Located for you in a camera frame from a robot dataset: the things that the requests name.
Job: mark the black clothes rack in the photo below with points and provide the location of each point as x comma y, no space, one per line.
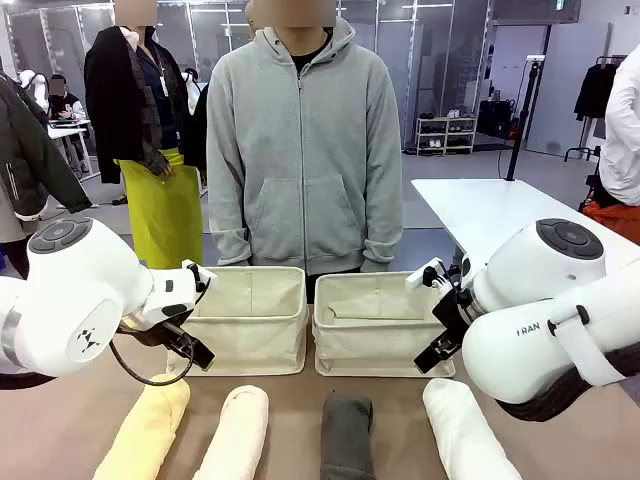
582,150

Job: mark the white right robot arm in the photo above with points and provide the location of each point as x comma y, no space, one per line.
510,325

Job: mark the hanging black garment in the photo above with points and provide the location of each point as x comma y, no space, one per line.
592,95

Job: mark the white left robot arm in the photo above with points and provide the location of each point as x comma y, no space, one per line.
75,300

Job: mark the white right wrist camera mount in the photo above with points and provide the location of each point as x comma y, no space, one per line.
425,275

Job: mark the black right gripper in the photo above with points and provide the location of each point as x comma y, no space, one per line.
452,312

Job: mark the hand of yellow skirt person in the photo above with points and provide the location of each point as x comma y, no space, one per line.
165,171

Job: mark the person black coat yellow skirt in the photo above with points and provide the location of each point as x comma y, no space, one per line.
150,210

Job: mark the yellow towel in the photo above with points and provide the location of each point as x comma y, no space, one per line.
145,430

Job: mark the white side table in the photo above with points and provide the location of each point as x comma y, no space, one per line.
490,215

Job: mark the white background desk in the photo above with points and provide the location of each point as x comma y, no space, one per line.
70,131

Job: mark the person in dark green jacket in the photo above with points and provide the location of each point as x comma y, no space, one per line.
25,160

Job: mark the bald person in black clothes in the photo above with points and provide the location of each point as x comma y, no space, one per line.
200,125

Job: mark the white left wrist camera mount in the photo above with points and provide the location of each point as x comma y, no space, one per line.
199,280

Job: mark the person in grey zip hoodie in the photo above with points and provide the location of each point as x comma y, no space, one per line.
300,165

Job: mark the white mannequin torso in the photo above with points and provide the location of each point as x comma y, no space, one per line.
31,85
192,90

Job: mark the black tripod pole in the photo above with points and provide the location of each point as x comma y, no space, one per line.
522,125

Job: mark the black cases stack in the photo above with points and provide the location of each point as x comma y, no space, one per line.
495,117

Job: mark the white shoe rack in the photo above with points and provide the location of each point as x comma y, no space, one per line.
446,135

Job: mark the white towel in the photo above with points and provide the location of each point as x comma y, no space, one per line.
465,435

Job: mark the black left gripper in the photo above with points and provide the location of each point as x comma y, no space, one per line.
165,336

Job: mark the orange cloth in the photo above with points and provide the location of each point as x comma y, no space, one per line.
617,217

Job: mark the seated person in varsity jacket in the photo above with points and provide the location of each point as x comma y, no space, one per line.
65,102

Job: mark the dark grey towel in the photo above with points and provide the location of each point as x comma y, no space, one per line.
347,435

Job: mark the cream towel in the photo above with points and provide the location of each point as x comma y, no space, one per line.
235,435

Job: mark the beige fabric basket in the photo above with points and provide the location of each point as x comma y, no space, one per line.
370,340
250,340

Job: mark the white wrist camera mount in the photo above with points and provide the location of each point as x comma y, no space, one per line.
425,275
199,280

